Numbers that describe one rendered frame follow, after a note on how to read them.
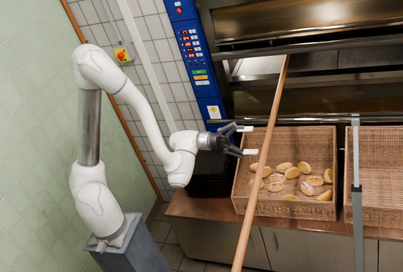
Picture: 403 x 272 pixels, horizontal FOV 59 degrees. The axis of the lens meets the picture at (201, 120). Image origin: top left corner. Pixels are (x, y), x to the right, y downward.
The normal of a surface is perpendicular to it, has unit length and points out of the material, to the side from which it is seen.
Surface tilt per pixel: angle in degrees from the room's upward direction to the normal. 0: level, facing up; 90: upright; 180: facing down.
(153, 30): 90
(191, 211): 0
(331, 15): 70
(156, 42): 90
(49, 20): 90
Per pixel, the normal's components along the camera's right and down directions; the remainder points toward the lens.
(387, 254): -0.32, 0.61
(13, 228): 0.91, -0.02
